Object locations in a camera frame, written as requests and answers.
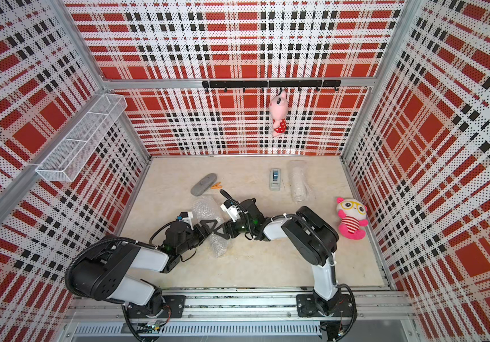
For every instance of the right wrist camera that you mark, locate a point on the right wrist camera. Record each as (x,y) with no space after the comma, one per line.
(231,210)

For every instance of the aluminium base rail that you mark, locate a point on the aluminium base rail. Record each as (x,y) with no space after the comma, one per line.
(206,314)

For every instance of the grey tape dispenser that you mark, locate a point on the grey tape dispenser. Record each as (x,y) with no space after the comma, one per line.
(275,179)

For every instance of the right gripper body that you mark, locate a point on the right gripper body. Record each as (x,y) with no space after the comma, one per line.
(243,226)

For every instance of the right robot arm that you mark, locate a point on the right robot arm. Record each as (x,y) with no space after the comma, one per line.
(314,239)

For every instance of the bubble wrap sheet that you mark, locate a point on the bubble wrap sheet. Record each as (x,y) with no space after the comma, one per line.
(205,207)
(300,190)

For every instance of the orange scissors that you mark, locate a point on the orange scissors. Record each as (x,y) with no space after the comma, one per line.
(217,186)

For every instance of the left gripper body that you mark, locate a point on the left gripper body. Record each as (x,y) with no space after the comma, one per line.
(194,238)

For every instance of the pink hanging plush toy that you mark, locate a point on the pink hanging plush toy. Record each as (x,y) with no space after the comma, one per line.
(278,109)

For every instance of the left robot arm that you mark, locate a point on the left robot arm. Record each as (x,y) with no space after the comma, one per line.
(100,271)

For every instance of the pink owl plush toy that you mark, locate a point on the pink owl plush toy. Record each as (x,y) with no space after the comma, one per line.
(353,218)

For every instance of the black hook rail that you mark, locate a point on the black hook rail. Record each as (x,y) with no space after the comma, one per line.
(316,83)

